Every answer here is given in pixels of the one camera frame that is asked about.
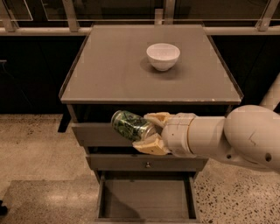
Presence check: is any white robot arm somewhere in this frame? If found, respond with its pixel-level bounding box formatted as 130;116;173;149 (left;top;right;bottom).
133;74;280;173

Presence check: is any grey top drawer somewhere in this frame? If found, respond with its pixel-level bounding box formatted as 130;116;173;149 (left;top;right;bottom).
71;122;227;148

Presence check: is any metal window railing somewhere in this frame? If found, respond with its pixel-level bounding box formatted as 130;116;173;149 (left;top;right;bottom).
0;0;280;36

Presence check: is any black object at floor edge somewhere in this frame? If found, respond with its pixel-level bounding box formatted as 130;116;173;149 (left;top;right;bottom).
0;200;8;215

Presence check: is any grey drawer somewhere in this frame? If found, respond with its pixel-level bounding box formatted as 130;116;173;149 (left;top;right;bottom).
87;154;207;172
71;122;227;148
94;171;200;224

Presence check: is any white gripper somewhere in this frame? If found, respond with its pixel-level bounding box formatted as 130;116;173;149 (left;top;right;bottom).
132;112;196;158

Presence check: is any grey bottom drawer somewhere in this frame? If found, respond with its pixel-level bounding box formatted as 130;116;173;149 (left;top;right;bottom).
94;171;200;224

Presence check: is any white ceramic bowl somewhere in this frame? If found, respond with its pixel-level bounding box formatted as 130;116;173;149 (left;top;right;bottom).
146;43;180;71

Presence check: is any grey middle drawer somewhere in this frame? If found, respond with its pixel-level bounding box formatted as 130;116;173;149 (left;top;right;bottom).
87;154;207;172

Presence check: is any grey drawer cabinet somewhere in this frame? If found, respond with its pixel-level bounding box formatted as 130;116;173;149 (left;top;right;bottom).
58;24;244;182

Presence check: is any green soda can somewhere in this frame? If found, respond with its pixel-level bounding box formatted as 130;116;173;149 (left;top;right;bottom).
111;110;157;141

